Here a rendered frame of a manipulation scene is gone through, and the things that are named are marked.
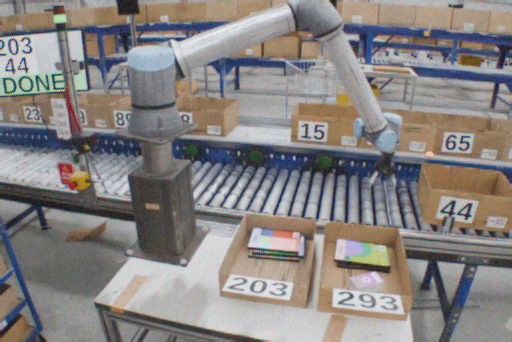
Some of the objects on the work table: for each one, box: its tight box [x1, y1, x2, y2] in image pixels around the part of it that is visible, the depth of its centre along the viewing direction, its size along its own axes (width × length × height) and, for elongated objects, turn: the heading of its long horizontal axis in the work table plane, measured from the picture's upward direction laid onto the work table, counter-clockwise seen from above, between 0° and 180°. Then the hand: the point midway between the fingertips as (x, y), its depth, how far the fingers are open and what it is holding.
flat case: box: [247, 227, 301, 255], centre depth 142 cm, size 14×19×2 cm
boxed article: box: [348, 271, 384, 293], centre depth 120 cm, size 6×10×5 cm, turn 106°
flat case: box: [252, 235, 305, 259], centre depth 142 cm, size 14×19×2 cm
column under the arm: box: [124, 159, 211, 267], centre depth 141 cm, size 26×26×33 cm
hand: (381, 186), depth 179 cm, fingers open, 10 cm apart
